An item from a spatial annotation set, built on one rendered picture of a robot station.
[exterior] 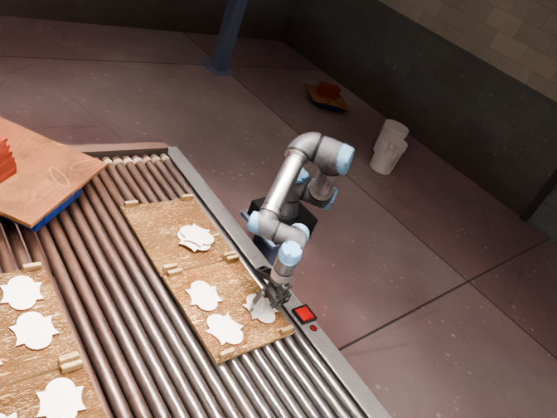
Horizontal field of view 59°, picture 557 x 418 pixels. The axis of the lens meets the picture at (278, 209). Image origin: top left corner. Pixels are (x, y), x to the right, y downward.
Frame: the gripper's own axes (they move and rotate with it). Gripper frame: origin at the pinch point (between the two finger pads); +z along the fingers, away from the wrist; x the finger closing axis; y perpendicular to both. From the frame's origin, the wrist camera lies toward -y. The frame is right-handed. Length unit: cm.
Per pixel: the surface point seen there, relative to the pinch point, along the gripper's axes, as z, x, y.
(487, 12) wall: 7, 466, -223
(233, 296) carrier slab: 1.2, -8.5, -8.8
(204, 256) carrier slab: 2.7, -8.6, -31.4
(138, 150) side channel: 8, -3, -107
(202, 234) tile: 1.4, -4.0, -41.6
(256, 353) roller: 0.8, -13.8, 15.7
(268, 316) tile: 0.6, -1.4, 4.8
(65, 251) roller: -1, -57, -51
